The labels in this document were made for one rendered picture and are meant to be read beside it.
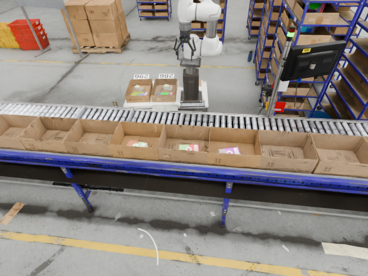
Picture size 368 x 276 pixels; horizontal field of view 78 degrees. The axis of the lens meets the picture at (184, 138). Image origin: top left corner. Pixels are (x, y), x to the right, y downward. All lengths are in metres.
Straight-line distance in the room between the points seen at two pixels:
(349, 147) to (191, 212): 1.59
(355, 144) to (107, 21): 5.29
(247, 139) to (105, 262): 1.74
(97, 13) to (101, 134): 4.14
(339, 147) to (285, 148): 0.43
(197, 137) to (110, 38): 4.52
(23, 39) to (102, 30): 2.17
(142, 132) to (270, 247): 1.64
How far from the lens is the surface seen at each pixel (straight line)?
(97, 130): 2.27
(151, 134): 2.09
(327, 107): 4.19
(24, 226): 3.12
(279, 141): 2.08
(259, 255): 2.52
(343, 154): 2.27
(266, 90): 2.46
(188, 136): 2.02
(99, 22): 6.12
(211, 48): 2.44
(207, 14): 1.72
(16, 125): 2.77
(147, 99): 2.78
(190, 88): 2.66
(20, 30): 7.33
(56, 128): 2.50
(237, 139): 2.02
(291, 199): 2.13
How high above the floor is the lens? 2.31
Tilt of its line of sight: 44 degrees down
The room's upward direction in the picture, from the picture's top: 3 degrees counter-clockwise
